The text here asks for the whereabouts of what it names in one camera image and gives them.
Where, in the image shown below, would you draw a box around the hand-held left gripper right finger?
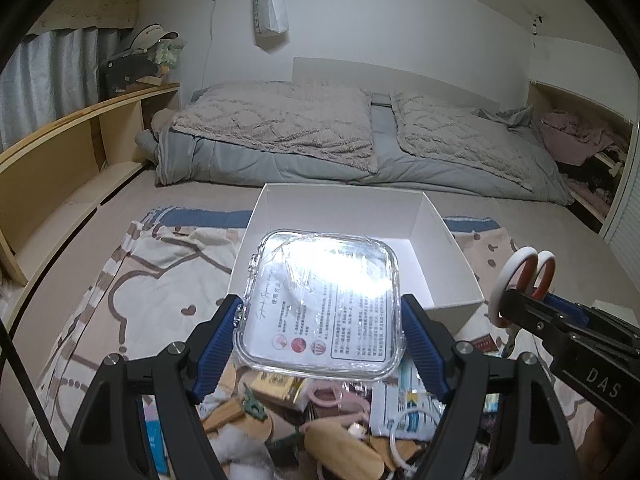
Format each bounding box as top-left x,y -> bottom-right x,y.
400,294 -> 583,480

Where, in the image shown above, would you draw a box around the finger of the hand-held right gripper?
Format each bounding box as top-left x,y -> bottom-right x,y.
542,294 -> 640,335
500,290 -> 567,347

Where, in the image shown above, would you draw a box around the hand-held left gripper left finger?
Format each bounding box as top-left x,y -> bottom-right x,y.
60,294 -> 246,480

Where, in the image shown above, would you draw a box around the white orange handled scissors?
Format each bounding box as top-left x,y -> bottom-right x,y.
489,246 -> 557,358

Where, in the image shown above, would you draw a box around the white ring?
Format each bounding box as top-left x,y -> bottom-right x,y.
390,407 -> 441,473

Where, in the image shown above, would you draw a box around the clear plastic box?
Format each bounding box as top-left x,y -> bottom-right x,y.
234,229 -> 405,378

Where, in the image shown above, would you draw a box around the white cardboard box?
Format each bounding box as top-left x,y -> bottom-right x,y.
226,182 -> 485,341

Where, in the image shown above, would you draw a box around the person's right hand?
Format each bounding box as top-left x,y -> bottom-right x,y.
575,407 -> 640,480

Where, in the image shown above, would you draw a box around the plastic bag of sachets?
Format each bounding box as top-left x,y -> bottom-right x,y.
370,360 -> 446,441

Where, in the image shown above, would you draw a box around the green key tag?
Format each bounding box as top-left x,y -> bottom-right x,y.
242,382 -> 268,418

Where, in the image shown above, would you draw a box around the yellow tissue packet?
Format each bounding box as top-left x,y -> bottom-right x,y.
250,372 -> 306,403

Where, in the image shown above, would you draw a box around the cartoon printed blanket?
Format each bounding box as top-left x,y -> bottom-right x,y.
30,205 -> 640,480

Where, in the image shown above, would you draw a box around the white slatted door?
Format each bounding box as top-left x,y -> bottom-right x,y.
600,125 -> 640,281

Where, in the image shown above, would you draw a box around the dark clothes pile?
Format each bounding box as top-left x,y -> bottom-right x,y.
555,145 -> 626,206

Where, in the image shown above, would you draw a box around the pink clothes pile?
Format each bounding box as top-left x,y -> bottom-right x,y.
540,110 -> 631,163

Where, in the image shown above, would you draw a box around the grey quilt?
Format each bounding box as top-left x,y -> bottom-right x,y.
135,80 -> 576,206

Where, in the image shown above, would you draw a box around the beige textured blanket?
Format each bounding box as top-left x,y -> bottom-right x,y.
170,81 -> 376,173
390,91 -> 561,193

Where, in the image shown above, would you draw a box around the wooden cubby shelf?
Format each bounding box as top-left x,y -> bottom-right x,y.
527,80 -> 640,231

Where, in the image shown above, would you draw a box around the long wooden shelf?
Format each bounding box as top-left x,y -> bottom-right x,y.
0,81 -> 182,286

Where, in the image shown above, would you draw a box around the white headboard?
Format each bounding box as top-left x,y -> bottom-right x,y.
291,56 -> 501,111

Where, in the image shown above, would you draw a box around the green plush toy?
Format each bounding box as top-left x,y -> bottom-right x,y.
155,40 -> 186,73

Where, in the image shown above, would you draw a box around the white cap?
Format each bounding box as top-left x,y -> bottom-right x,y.
122,25 -> 180,53

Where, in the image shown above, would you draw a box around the grey curtain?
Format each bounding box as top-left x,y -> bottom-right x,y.
0,27 -> 121,153

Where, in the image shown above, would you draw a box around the white paper bag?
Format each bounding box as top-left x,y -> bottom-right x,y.
252,0 -> 290,38

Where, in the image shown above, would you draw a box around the brown cardboard valance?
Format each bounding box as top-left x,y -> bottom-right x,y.
25,0 -> 143,36

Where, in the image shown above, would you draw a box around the black cable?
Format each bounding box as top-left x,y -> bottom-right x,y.
0,310 -> 66,466

